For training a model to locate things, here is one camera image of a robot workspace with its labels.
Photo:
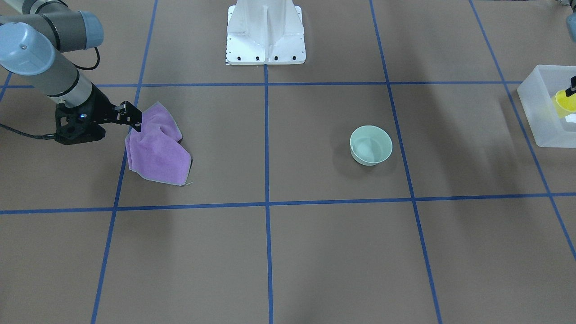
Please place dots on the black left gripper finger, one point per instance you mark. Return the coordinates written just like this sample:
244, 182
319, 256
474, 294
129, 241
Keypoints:
572, 89

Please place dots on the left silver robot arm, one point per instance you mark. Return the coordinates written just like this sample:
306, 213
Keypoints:
571, 27

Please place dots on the pale green bowl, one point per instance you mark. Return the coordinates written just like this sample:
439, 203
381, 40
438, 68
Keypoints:
370, 145

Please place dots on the purple microfiber cloth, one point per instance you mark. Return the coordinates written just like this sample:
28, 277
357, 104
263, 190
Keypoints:
155, 153

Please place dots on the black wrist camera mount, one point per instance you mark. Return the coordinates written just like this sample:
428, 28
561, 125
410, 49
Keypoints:
76, 125

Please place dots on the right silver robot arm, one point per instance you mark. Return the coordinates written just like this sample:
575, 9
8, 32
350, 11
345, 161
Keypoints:
33, 46

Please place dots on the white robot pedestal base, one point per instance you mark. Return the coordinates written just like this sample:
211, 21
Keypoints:
265, 32

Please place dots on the translucent white plastic bin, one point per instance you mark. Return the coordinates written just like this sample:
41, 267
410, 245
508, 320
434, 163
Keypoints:
536, 94

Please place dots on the yellow plastic cup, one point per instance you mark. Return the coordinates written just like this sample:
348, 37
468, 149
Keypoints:
564, 105

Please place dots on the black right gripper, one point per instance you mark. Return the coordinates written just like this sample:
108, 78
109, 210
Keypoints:
96, 104

